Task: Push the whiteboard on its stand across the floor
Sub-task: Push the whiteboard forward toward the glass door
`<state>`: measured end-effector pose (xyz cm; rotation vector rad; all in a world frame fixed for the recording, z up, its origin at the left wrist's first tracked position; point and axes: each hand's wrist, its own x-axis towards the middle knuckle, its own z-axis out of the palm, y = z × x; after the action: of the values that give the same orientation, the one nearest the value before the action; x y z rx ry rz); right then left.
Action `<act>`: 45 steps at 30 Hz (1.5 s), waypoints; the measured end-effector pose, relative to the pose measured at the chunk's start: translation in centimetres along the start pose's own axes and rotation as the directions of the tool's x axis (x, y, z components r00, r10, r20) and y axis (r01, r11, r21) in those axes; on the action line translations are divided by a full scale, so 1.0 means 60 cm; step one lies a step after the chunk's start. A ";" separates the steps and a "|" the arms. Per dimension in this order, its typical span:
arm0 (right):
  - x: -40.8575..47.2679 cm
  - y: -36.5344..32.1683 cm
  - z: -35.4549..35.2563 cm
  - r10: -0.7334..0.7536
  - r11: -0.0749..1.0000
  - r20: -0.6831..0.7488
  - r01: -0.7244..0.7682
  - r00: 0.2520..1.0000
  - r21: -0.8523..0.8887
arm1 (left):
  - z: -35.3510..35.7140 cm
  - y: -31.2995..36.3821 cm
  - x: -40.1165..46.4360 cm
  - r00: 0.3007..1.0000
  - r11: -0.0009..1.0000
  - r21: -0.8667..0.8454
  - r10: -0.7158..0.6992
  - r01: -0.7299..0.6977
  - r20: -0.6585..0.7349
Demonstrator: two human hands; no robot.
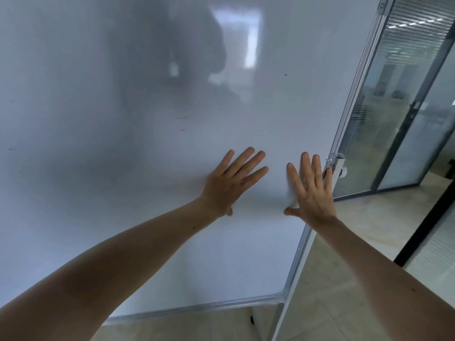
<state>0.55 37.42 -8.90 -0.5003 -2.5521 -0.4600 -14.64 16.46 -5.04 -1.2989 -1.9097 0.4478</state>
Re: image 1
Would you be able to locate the person's left hand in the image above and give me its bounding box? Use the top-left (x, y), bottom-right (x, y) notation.
top-left (199, 147), bottom-right (269, 218)

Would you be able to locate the person's right hand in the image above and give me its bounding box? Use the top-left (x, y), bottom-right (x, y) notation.
top-left (284, 152), bottom-right (338, 230)

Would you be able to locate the large white whiteboard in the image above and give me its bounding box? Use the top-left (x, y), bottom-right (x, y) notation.
top-left (0, 0), bottom-right (386, 321)

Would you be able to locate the person's left forearm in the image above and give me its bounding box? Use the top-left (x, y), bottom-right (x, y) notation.
top-left (0, 197), bottom-right (223, 341)

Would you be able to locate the person's right forearm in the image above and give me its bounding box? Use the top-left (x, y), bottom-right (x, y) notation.
top-left (311, 216), bottom-right (455, 341)

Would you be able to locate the white metal whiteboard stand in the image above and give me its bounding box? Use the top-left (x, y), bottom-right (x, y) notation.
top-left (249, 0), bottom-right (397, 341)

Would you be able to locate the glass partition with blinds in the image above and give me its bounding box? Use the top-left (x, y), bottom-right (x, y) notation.
top-left (333, 0), bottom-right (455, 202)

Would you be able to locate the black door frame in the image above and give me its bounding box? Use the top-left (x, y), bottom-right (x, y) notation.
top-left (393, 181), bottom-right (455, 267)

